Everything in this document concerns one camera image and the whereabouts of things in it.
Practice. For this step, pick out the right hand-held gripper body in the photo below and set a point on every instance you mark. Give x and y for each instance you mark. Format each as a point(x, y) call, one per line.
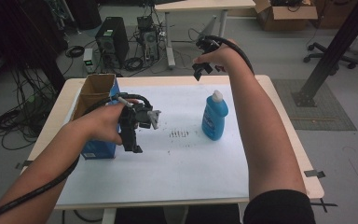
point(207, 44)

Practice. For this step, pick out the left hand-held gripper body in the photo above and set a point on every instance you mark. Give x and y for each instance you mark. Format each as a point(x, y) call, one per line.
point(136, 115)

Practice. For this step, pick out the blue cardboard box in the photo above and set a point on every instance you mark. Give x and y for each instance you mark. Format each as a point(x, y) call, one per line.
point(98, 90)

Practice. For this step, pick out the blue plastic bottle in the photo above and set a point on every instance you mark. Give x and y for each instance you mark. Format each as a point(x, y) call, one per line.
point(214, 116)

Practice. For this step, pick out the person's right hand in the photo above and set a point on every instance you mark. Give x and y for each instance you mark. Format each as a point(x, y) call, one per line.
point(218, 57)

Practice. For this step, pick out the person's left hand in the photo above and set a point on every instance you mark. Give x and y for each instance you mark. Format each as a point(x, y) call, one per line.
point(104, 123)

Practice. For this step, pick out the white-legged wooden desk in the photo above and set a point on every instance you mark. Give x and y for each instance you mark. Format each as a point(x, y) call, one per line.
point(205, 4)

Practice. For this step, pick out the white paper sheet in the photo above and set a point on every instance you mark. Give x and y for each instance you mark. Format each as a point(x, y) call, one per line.
point(174, 168)

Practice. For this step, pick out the open-sided computer tower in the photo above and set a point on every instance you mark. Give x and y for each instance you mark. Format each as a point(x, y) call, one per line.
point(149, 40)

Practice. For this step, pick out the small white power device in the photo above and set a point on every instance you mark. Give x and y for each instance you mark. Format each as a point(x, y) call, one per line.
point(88, 60)

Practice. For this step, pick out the black computer tower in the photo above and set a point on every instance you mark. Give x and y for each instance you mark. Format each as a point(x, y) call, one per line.
point(112, 39)

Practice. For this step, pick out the brown cardboard box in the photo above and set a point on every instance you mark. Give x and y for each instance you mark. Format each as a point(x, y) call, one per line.
point(284, 15)

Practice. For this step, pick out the metal table clip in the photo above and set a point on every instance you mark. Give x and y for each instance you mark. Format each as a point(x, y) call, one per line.
point(314, 174)
point(23, 164)

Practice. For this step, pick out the black office chair base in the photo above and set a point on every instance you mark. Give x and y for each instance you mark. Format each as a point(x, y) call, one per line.
point(326, 56)

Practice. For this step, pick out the grey floor mat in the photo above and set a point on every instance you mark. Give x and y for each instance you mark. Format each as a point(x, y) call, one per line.
point(317, 109)

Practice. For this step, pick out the black curtain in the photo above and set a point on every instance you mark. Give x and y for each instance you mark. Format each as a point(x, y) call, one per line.
point(31, 37)

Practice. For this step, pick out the person's black sleeve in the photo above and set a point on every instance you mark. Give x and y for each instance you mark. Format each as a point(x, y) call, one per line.
point(279, 208)

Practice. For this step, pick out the black metal post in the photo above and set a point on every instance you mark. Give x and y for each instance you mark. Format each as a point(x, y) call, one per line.
point(335, 46)

